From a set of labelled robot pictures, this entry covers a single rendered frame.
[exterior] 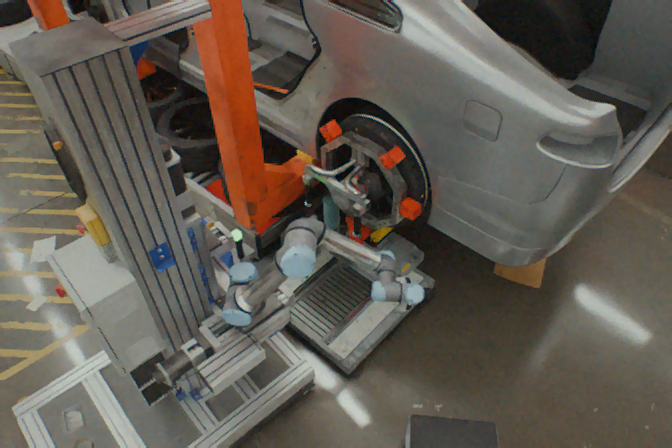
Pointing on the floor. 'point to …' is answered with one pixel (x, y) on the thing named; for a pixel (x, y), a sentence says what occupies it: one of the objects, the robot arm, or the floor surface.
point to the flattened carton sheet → (531, 274)
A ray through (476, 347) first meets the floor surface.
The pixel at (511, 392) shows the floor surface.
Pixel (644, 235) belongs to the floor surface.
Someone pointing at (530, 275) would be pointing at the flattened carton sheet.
